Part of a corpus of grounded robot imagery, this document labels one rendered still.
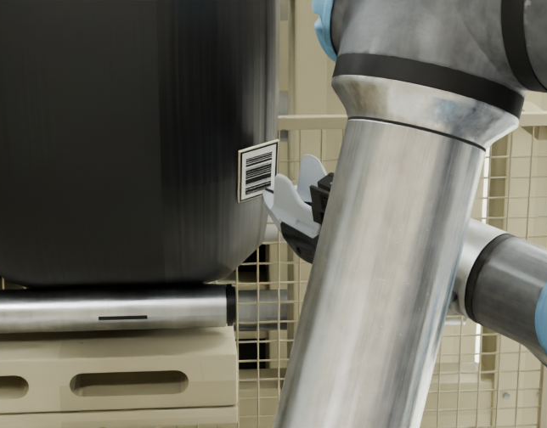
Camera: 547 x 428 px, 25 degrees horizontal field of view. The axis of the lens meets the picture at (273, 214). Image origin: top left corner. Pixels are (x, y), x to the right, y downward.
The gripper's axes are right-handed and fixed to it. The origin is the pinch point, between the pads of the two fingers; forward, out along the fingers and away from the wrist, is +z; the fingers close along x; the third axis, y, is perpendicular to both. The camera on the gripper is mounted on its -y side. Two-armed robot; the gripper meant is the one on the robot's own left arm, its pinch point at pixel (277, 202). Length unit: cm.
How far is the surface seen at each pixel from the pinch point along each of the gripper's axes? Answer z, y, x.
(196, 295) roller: 10.4, -13.3, 4.0
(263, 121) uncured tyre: 1.5, 7.6, -1.4
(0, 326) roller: 22.5, -12.1, 19.8
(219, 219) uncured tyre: 3.8, -1.0, 4.0
